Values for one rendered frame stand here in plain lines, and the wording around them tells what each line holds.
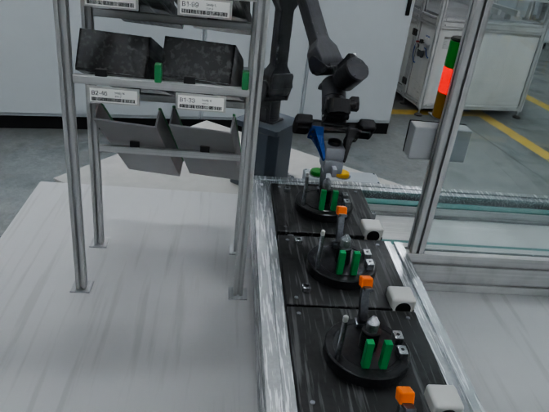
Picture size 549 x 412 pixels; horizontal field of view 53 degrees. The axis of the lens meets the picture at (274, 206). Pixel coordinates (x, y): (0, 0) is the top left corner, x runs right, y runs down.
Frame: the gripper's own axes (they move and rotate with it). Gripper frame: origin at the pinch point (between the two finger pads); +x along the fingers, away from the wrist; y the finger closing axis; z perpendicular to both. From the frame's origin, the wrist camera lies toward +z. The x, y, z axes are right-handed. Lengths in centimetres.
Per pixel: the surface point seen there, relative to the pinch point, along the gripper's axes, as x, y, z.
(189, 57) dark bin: -3.4, -32.3, 25.5
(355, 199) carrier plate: 6.6, 9.1, -15.8
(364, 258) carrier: 27.3, 4.7, 6.8
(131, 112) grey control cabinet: -141, -94, -266
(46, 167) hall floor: -77, -135, -227
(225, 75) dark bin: -0.4, -25.5, 25.4
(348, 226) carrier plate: 16.8, 4.7, -6.4
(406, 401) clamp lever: 54, 0, 41
